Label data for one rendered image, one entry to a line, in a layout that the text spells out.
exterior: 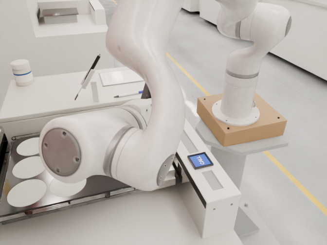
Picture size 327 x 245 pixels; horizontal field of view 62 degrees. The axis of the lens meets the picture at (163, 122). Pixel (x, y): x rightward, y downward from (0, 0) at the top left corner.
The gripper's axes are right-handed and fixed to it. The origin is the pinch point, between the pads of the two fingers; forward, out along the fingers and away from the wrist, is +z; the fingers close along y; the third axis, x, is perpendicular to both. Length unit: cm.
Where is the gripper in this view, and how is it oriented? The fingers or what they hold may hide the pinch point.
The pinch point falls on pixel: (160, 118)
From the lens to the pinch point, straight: 62.1
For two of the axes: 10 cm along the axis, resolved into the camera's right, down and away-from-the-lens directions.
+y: 0.5, -9.8, -1.7
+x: -9.3, -1.1, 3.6
